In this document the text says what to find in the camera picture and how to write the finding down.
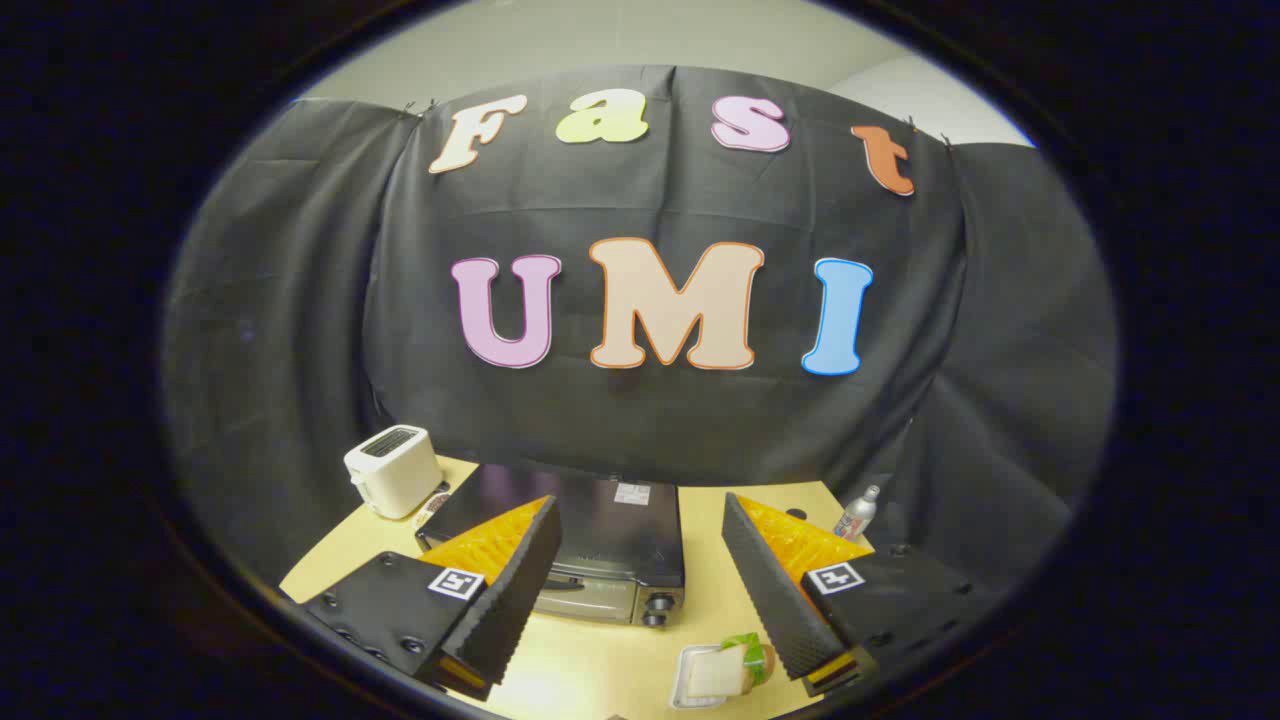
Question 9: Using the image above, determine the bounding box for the white pop-up toaster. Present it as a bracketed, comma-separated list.
[343, 425, 444, 520]

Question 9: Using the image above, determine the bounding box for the black toaster oven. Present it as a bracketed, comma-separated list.
[415, 463, 687, 629]

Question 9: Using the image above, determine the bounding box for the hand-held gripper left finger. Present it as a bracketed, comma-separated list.
[300, 495, 563, 701]

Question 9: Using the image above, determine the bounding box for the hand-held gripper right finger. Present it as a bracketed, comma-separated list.
[722, 492, 1001, 698]

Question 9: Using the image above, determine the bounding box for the lettuce sandwich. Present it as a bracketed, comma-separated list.
[690, 633, 777, 701]

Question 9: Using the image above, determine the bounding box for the small white pink-label bottle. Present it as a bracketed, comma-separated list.
[833, 485, 881, 542]

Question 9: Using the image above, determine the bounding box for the white plastic tray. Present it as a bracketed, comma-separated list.
[670, 643, 731, 711]

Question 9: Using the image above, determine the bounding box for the black backdrop cloth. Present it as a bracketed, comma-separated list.
[160, 65, 1119, 601]

